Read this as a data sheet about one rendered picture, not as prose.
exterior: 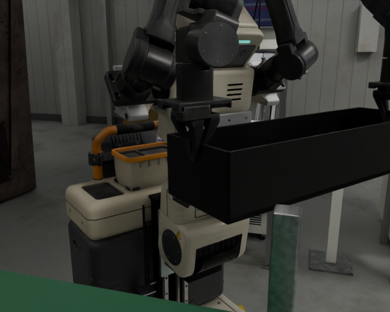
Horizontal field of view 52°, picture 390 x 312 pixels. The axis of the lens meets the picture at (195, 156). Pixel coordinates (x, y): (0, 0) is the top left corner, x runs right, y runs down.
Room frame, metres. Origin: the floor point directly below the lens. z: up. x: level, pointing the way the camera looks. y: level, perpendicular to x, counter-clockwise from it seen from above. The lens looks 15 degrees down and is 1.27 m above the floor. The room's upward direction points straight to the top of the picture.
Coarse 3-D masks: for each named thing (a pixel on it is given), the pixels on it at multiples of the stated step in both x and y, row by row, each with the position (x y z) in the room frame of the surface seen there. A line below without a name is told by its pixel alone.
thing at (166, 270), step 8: (224, 240) 1.03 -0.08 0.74; (232, 240) 1.05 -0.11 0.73; (200, 248) 0.98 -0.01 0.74; (208, 248) 1.00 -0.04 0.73; (216, 248) 1.01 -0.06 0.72; (224, 248) 1.03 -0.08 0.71; (232, 248) 1.05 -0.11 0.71; (160, 256) 1.13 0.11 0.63; (200, 256) 0.98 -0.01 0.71; (208, 256) 1.00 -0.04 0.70; (216, 256) 1.00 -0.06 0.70; (224, 256) 1.02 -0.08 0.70; (232, 256) 1.04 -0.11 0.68; (160, 264) 1.13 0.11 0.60; (200, 264) 0.98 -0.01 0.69; (208, 264) 0.99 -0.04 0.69; (216, 264) 1.02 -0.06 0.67; (160, 272) 1.14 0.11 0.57; (168, 272) 1.15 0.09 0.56; (200, 272) 1.06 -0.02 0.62; (208, 272) 1.07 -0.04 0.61; (184, 280) 1.05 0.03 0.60; (192, 280) 1.04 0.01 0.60
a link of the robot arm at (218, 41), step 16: (240, 0) 0.63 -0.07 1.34; (192, 16) 0.61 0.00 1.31; (208, 16) 0.55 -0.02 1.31; (224, 16) 0.54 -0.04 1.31; (192, 32) 0.56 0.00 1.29; (208, 32) 0.53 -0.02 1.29; (224, 32) 0.53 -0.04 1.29; (192, 48) 0.55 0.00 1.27; (208, 48) 0.53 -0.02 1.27; (224, 48) 0.53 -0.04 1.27; (208, 64) 0.53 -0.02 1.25; (224, 64) 0.53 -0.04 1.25
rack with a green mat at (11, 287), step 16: (288, 208) 0.41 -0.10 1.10; (272, 224) 0.40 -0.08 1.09; (288, 224) 0.39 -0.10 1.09; (272, 240) 0.40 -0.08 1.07; (288, 240) 0.39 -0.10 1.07; (272, 256) 0.39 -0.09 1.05; (288, 256) 0.39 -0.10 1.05; (0, 272) 0.52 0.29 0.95; (272, 272) 0.39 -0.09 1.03; (288, 272) 0.39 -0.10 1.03; (0, 288) 0.48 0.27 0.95; (16, 288) 0.48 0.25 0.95; (32, 288) 0.48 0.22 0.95; (48, 288) 0.48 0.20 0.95; (64, 288) 0.48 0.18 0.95; (80, 288) 0.48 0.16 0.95; (96, 288) 0.48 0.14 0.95; (272, 288) 0.39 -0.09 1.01; (288, 288) 0.39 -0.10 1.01; (0, 304) 0.45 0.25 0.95; (16, 304) 0.45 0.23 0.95; (32, 304) 0.45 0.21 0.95; (48, 304) 0.45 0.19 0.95; (64, 304) 0.45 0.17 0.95; (80, 304) 0.45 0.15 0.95; (96, 304) 0.45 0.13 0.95; (112, 304) 0.45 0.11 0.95; (128, 304) 0.45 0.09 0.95; (144, 304) 0.45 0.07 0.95; (160, 304) 0.45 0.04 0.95; (176, 304) 0.45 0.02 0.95; (272, 304) 0.39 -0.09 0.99; (288, 304) 0.39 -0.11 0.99
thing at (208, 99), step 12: (180, 72) 0.60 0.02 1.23; (192, 72) 0.59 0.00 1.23; (204, 72) 0.60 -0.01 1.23; (180, 84) 0.60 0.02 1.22; (192, 84) 0.59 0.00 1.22; (204, 84) 0.60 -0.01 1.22; (180, 96) 0.60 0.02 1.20; (192, 96) 0.59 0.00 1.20; (204, 96) 0.60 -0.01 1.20; (180, 108) 0.57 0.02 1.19
